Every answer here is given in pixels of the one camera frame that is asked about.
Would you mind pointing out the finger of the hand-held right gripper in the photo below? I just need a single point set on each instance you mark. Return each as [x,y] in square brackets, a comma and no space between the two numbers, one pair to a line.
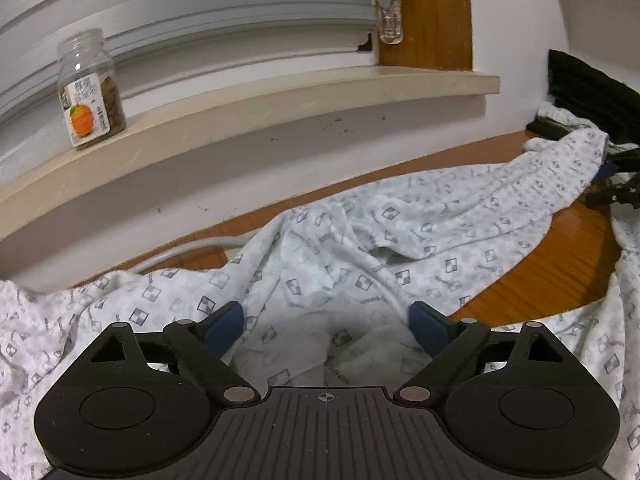
[620,162]
[615,195]

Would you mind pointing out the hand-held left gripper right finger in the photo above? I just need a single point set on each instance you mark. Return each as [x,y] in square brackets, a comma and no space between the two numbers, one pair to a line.
[427,327]

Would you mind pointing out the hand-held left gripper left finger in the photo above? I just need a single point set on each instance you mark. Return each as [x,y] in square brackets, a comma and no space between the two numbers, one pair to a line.
[225,327]

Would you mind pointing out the glass jar with orange label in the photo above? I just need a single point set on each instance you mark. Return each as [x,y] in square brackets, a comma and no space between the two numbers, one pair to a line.
[90,105]

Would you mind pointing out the gray window blind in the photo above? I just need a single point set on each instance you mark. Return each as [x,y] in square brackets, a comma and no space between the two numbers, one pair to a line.
[200,0]

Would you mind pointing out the wooden window frame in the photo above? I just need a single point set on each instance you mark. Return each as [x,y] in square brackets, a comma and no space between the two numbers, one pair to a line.
[440,20]

